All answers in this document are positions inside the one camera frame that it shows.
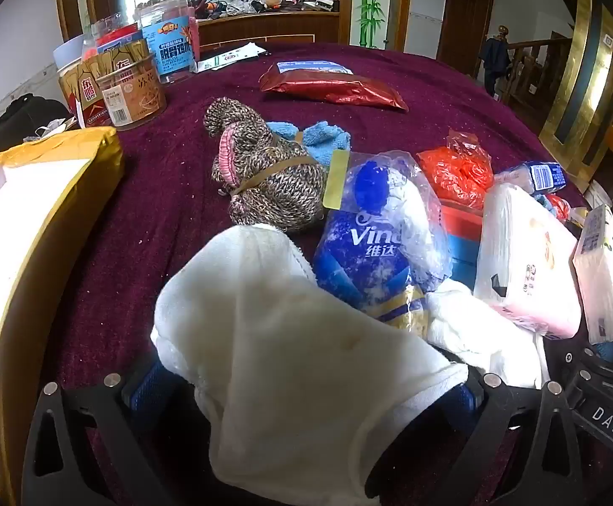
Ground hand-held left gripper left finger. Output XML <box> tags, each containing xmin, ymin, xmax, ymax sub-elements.
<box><xmin>22</xmin><ymin>361</ymin><xmax>202</xmax><ymax>506</ymax></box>

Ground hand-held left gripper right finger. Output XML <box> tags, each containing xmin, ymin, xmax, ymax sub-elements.
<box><xmin>440</xmin><ymin>371</ymin><xmax>582</xmax><ymax>506</ymax></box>

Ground white towel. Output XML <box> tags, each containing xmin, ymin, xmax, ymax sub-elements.
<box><xmin>427</xmin><ymin>278</ymin><xmax>545</xmax><ymax>390</ymax></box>
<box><xmin>151</xmin><ymin>224</ymin><xmax>470</xmax><ymax>506</ymax></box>

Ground white pink tissue pack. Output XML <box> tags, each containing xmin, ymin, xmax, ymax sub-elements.
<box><xmin>474</xmin><ymin>183</ymin><xmax>584</xmax><ymax>339</ymax></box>

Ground lemon print tissue pack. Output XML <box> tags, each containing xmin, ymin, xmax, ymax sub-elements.
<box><xmin>572</xmin><ymin>205</ymin><xmax>613</xmax><ymax>345</ymax></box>

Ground gold cardboard box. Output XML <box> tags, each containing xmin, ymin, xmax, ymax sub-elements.
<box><xmin>0</xmin><ymin>126</ymin><xmax>125</xmax><ymax>491</ymax></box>

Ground blue tissue roll pack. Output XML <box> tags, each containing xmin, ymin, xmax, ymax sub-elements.
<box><xmin>311</xmin><ymin>150</ymin><xmax>452</xmax><ymax>339</ymax></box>

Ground orange red plastic bag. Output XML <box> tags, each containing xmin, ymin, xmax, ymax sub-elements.
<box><xmin>417</xmin><ymin>132</ymin><xmax>494</xmax><ymax>212</ymax></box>
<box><xmin>546</xmin><ymin>195</ymin><xmax>571</xmax><ymax>222</ymax></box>

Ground small blue tissue packet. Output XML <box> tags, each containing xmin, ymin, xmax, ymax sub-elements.
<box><xmin>493</xmin><ymin>162</ymin><xmax>568</xmax><ymax>196</ymax></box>

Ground maroon tablecloth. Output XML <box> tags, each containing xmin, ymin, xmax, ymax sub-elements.
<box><xmin>48</xmin><ymin>42</ymin><xmax>613</xmax><ymax>506</ymax></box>

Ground clear plastic bag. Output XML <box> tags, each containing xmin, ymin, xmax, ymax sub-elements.
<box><xmin>24</xmin><ymin>118</ymin><xmax>78</xmax><ymax>143</ymax></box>

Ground brown label plastic jar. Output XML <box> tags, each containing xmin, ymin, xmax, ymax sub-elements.
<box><xmin>91</xmin><ymin>17</ymin><xmax>167</xmax><ymax>132</ymax></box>

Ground red foil packet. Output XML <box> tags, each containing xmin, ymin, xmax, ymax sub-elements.
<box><xmin>259</xmin><ymin>66</ymin><xmax>410</xmax><ymax>113</ymax></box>

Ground wooden stair railing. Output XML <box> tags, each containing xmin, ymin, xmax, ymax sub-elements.
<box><xmin>496</xmin><ymin>25</ymin><xmax>572</xmax><ymax>109</ymax></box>

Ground blue label clear jar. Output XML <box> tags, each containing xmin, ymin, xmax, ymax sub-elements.
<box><xmin>136</xmin><ymin>0</ymin><xmax>199</xmax><ymax>85</ymax></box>

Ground white green paper leaflets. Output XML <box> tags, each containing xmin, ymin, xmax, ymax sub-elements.
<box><xmin>198</xmin><ymin>42</ymin><xmax>267</xmax><ymax>72</ymax></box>

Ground white lid jar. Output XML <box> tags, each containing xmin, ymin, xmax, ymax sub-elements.
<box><xmin>53</xmin><ymin>34</ymin><xmax>101</xmax><ymax>72</ymax></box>

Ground gold black pillar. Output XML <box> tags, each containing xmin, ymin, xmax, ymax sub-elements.
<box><xmin>541</xmin><ymin>0</ymin><xmax>613</xmax><ymax>180</ymax></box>

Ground blue white flat packet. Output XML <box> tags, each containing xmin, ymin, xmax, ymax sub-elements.
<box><xmin>276</xmin><ymin>60</ymin><xmax>356</xmax><ymax>75</ymax></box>

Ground wooden cabinet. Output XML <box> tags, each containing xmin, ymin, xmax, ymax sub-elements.
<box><xmin>198</xmin><ymin>11</ymin><xmax>341</xmax><ymax>49</ymax></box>

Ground brown wooden door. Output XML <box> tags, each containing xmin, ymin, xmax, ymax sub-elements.
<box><xmin>435</xmin><ymin>0</ymin><xmax>496</xmax><ymax>64</ymax></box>

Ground bamboo print glass panel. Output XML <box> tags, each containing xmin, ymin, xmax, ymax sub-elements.
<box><xmin>351</xmin><ymin>0</ymin><xmax>397</xmax><ymax>51</ymax></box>

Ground wooden glass partition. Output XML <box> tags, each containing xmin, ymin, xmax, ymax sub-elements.
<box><xmin>56</xmin><ymin>0</ymin><xmax>413</xmax><ymax>54</ymax></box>

